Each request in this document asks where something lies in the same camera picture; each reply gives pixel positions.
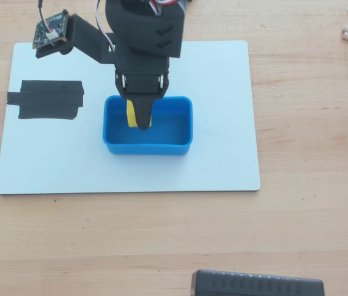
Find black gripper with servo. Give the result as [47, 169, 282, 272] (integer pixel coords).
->
[105, 0, 187, 131]

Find yellow foam cube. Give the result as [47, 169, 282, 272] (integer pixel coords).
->
[126, 99, 153, 128]

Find blue rectangular plastic bin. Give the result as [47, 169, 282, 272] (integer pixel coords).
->
[102, 94, 194, 156]

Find white rectangular board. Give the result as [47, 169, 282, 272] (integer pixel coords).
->
[0, 40, 262, 195]

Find black tape patch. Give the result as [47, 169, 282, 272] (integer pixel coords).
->
[7, 80, 85, 121]

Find dark ribbed device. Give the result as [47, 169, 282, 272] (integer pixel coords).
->
[190, 269, 326, 296]

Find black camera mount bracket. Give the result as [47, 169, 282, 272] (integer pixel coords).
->
[35, 13, 116, 65]

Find white red servo cable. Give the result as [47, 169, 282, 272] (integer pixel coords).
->
[94, 0, 116, 52]

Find camera circuit board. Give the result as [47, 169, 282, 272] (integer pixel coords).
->
[31, 9, 71, 51]

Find camera cable white black red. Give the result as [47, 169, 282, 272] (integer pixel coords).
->
[36, 0, 58, 41]

